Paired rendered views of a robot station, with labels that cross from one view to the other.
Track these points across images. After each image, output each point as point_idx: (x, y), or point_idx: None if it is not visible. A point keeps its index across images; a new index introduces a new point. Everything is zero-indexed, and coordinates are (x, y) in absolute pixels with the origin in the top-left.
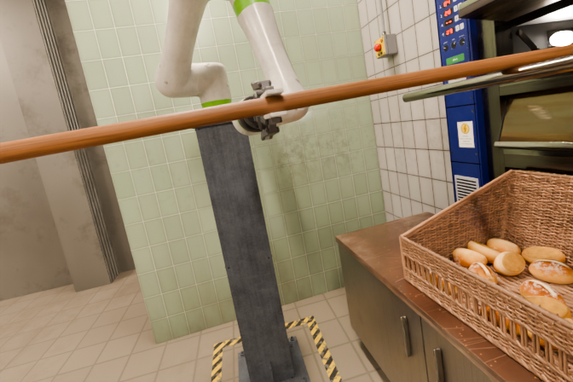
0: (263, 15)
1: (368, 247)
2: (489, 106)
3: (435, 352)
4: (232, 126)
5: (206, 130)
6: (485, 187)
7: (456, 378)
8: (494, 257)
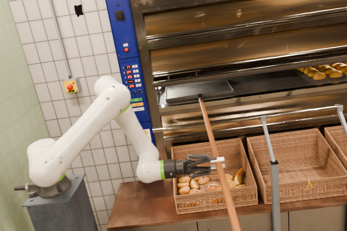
0: (133, 111)
1: (137, 217)
2: (155, 120)
3: (209, 228)
4: (80, 185)
5: (72, 198)
6: (173, 158)
7: (216, 230)
8: (188, 185)
